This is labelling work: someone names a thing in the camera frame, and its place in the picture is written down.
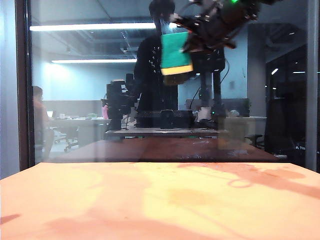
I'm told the dark brown window frame post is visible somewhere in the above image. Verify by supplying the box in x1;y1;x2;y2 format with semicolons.
14;0;36;173

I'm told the grey window frame post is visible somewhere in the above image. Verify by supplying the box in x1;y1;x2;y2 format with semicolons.
304;0;320;175

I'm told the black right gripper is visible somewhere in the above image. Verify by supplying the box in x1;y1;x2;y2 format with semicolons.
172;0;261;54

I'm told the large glass window pane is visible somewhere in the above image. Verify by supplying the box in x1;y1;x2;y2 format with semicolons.
26;0;308;164

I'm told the green and yellow sponge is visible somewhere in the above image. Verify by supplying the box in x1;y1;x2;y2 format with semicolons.
159;30;195;76

